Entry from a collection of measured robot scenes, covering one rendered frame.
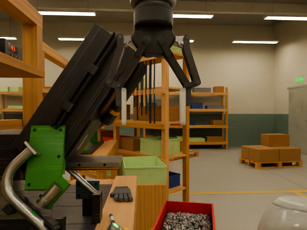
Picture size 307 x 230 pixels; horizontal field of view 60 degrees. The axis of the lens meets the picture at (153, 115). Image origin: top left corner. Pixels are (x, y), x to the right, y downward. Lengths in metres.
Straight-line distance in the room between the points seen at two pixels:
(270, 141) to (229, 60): 4.31
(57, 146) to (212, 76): 9.59
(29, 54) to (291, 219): 1.63
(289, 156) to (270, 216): 6.67
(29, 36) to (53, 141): 1.02
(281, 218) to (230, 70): 10.14
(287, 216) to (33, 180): 0.74
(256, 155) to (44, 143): 6.07
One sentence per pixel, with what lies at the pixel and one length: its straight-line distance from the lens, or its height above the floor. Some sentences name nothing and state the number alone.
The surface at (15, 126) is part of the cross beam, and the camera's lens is 1.72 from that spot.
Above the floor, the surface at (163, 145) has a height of 0.88.
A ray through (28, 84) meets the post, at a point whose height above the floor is 1.49.
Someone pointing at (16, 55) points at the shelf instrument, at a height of 1.56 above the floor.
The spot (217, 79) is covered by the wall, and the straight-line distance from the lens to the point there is 10.38.
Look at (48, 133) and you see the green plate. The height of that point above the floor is 1.25.
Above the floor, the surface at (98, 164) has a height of 1.12.
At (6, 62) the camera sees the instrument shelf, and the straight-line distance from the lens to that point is 1.17.
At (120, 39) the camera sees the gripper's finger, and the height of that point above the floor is 1.45.
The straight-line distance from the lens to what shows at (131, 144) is 4.06.
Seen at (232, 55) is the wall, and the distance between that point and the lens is 10.71.
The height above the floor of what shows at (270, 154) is 0.31.
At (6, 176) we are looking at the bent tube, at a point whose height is 1.12.
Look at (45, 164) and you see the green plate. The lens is 0.95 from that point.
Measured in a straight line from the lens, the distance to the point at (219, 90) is 9.81.
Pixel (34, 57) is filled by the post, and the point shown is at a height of 1.65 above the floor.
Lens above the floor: 1.32
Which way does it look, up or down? 1 degrees down
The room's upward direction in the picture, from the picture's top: straight up
